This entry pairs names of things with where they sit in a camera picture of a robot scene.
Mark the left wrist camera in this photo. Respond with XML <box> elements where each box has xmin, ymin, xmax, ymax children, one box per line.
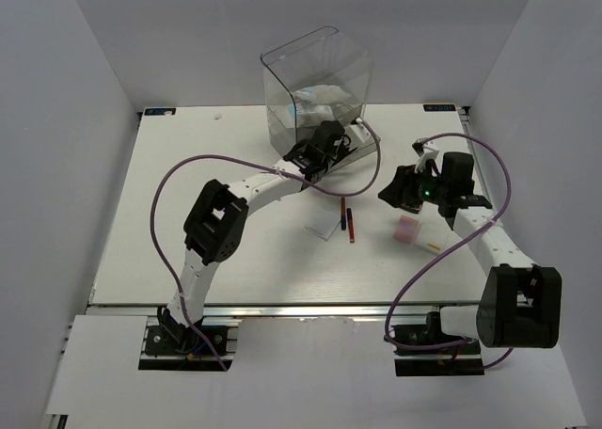
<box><xmin>345</xmin><ymin>120</ymin><xmax>372</xmax><ymax>144</ymax></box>

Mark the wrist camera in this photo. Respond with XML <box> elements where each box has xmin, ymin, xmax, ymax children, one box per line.
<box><xmin>412</xmin><ymin>138</ymin><xmax>439</xmax><ymax>173</ymax></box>
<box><xmin>345</xmin><ymin>120</ymin><xmax>372</xmax><ymax>144</ymax></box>

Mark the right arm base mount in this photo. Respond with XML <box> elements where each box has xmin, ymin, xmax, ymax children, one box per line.
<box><xmin>389</xmin><ymin>324</ymin><xmax>484</xmax><ymax>378</ymax></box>

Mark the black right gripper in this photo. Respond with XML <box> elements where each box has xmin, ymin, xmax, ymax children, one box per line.
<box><xmin>377</xmin><ymin>161</ymin><xmax>448</xmax><ymax>208</ymax></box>

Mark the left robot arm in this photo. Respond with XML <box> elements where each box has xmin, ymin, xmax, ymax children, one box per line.
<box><xmin>158</xmin><ymin>121</ymin><xmax>350</xmax><ymax>353</ymax></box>

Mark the blue label sticker right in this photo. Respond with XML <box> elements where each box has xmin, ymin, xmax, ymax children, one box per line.
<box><xmin>422</xmin><ymin>103</ymin><xmax>456</xmax><ymax>112</ymax></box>

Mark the red lip gloss tube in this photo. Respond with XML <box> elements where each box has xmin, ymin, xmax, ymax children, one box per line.
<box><xmin>340</xmin><ymin>198</ymin><xmax>347</xmax><ymax>231</ymax></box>

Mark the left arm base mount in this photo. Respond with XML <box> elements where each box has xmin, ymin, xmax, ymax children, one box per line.
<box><xmin>138</xmin><ymin>317</ymin><xmax>240</xmax><ymax>373</ymax></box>

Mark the clear acrylic organizer with drawers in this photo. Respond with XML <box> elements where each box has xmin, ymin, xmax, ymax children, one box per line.
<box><xmin>260</xmin><ymin>25</ymin><xmax>376</xmax><ymax>169</ymax></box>

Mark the pink makeup packet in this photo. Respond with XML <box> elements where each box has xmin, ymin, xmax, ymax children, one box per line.
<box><xmin>393</xmin><ymin>215</ymin><xmax>420</xmax><ymax>244</ymax></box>

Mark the blue label sticker left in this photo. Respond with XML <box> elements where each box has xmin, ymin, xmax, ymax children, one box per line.
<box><xmin>143</xmin><ymin>107</ymin><xmax>176</xmax><ymax>117</ymax></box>

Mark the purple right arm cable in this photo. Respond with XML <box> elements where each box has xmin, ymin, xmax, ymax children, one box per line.
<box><xmin>384</xmin><ymin>133</ymin><xmax>516</xmax><ymax>372</ymax></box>

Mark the white square pad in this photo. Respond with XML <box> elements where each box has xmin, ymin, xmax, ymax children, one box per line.
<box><xmin>305</xmin><ymin>209</ymin><xmax>341</xmax><ymax>242</ymax></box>

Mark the black gold-edged compact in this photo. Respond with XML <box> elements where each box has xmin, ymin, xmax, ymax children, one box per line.
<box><xmin>401</xmin><ymin>202</ymin><xmax>422</xmax><ymax>214</ymax></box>

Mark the dark lip gloss tube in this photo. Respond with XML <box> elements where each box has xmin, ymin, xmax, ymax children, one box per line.
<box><xmin>346</xmin><ymin>207</ymin><xmax>356</xmax><ymax>244</ymax></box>

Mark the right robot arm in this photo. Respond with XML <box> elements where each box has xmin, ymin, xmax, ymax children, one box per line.
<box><xmin>378</xmin><ymin>152</ymin><xmax>562</xmax><ymax>353</ymax></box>

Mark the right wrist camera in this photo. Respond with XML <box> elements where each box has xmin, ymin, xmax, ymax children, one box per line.
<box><xmin>412</xmin><ymin>138</ymin><xmax>439</xmax><ymax>173</ymax></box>

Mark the blue label sticker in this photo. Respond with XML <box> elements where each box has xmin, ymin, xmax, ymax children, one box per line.
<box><xmin>422</xmin><ymin>103</ymin><xmax>456</xmax><ymax>112</ymax></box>
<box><xmin>143</xmin><ymin>107</ymin><xmax>176</xmax><ymax>117</ymax></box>

